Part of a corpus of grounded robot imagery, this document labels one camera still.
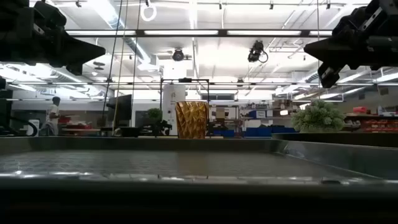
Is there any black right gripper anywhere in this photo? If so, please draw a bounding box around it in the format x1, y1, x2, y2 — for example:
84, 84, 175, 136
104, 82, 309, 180
303, 0, 389, 89

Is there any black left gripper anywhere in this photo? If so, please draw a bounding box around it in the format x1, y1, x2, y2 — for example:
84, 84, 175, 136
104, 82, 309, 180
18, 0, 106, 76

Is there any amber faceted plastic cup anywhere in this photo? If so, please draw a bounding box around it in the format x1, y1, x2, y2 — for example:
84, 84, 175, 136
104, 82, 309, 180
175, 101, 210, 139

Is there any black plastic tray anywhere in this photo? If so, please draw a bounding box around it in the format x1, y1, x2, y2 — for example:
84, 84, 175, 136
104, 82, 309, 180
0, 136, 398, 190

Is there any overhead black light bar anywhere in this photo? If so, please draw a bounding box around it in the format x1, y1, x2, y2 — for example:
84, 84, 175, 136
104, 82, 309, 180
65, 29, 333, 39

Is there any green artificial plant ball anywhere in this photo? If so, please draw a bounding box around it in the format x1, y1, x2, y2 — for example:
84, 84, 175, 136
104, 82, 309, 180
291, 99, 346, 133

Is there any black monitor screen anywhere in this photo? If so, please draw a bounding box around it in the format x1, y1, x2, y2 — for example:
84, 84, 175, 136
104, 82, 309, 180
106, 94, 133, 128

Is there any small green background plant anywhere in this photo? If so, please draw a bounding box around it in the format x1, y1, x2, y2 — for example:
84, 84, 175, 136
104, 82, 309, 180
146, 108, 164, 123

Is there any white cylindrical column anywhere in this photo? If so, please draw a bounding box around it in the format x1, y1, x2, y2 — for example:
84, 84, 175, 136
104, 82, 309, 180
162, 84, 187, 136

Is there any blue storage bin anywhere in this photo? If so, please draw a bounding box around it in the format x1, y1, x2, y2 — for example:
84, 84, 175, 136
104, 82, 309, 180
244, 126, 272, 138

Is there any thin dark hanging cable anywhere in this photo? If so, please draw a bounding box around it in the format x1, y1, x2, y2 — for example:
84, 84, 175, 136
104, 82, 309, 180
317, 0, 321, 100

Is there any black hanging cable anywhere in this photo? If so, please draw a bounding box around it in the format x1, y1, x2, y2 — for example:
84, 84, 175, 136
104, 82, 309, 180
131, 0, 141, 125
101, 0, 124, 125

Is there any yellow hanging cable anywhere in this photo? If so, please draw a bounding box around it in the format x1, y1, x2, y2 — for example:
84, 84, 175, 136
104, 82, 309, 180
113, 0, 129, 128

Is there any black ceiling-hung camera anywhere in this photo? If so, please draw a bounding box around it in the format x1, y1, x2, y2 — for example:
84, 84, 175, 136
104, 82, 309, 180
172, 48, 185, 62
248, 40, 269, 63

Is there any white hanging ring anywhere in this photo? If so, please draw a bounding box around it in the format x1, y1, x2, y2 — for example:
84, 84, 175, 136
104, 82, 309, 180
140, 2, 157, 22

